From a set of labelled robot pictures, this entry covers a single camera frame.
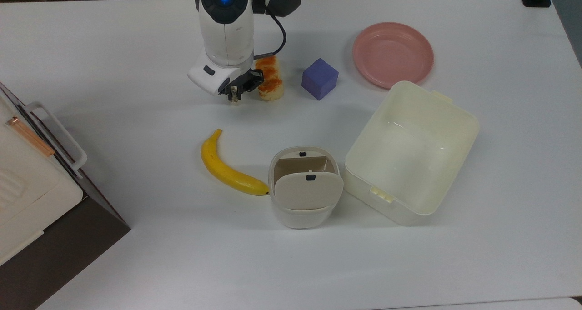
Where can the orange glazed bread roll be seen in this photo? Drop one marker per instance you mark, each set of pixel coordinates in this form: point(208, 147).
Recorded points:
point(271, 80)

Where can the cream trash can with lid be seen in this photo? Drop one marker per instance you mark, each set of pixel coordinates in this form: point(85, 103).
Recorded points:
point(307, 196)

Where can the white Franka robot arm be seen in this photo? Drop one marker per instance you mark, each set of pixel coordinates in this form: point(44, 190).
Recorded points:
point(226, 32)

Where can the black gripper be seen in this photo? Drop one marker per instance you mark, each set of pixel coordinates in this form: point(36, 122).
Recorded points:
point(249, 79)

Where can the white paper ball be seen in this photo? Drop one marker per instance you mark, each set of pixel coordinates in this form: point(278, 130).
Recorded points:
point(235, 97)

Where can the yellow banana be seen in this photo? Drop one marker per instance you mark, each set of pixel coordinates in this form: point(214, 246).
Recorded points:
point(223, 167)

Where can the cream rectangular plastic bin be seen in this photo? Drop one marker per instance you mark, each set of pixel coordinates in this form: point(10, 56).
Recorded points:
point(409, 157)

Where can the purple cube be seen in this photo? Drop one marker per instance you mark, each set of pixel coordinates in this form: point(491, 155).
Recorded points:
point(319, 79)

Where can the pink plate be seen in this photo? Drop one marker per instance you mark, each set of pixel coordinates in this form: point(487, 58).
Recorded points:
point(393, 54)

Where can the white toaster oven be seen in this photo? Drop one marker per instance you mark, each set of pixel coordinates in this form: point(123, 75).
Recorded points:
point(59, 260)

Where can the orange tape strip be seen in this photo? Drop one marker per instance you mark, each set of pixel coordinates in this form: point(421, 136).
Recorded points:
point(29, 136)

